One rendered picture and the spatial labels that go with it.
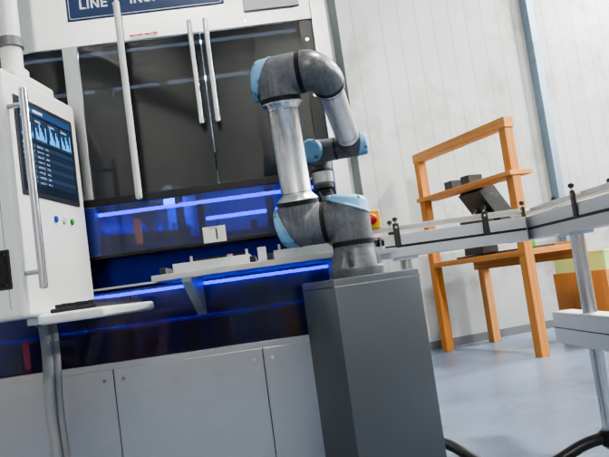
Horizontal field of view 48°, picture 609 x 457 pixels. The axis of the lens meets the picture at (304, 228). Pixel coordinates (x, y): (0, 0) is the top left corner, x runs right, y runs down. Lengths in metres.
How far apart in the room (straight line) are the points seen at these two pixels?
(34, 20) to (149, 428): 1.59
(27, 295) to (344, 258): 0.93
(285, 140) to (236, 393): 1.07
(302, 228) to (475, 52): 5.94
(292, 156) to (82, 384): 1.25
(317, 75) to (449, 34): 5.72
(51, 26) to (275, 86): 1.22
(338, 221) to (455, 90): 5.60
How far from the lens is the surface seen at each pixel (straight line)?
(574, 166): 8.07
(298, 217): 1.90
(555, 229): 2.66
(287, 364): 2.59
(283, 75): 1.92
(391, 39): 7.23
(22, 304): 2.15
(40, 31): 2.90
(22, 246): 2.17
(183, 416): 2.64
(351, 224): 1.87
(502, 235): 2.83
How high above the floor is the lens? 0.78
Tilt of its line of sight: 5 degrees up
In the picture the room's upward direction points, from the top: 8 degrees counter-clockwise
